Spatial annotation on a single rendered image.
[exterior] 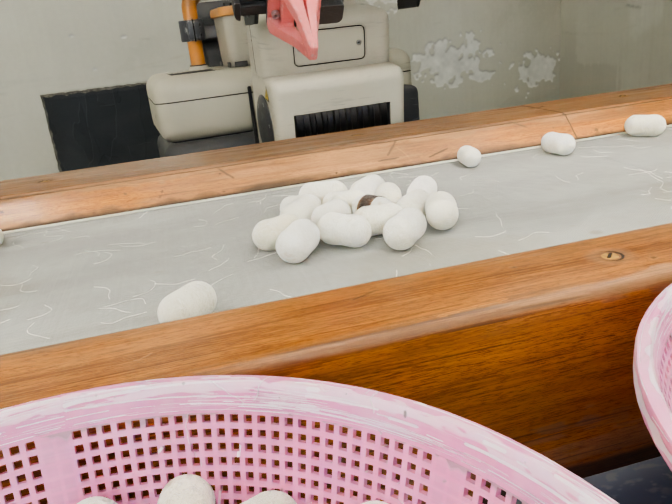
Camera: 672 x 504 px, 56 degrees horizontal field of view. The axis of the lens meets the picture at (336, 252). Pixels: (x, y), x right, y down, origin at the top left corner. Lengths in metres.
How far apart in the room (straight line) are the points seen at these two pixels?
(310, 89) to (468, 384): 0.80
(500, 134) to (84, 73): 1.93
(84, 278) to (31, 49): 2.03
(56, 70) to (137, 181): 1.85
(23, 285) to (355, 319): 0.25
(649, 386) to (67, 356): 0.20
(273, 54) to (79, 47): 1.45
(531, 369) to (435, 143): 0.39
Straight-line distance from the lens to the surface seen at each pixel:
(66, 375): 0.25
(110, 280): 0.42
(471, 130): 0.65
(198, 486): 0.22
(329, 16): 0.63
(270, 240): 0.40
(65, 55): 2.42
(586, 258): 0.30
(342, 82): 1.03
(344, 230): 0.39
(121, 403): 0.22
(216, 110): 1.29
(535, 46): 2.98
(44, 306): 0.40
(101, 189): 0.59
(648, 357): 0.22
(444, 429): 0.18
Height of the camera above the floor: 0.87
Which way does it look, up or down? 20 degrees down
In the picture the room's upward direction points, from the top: 6 degrees counter-clockwise
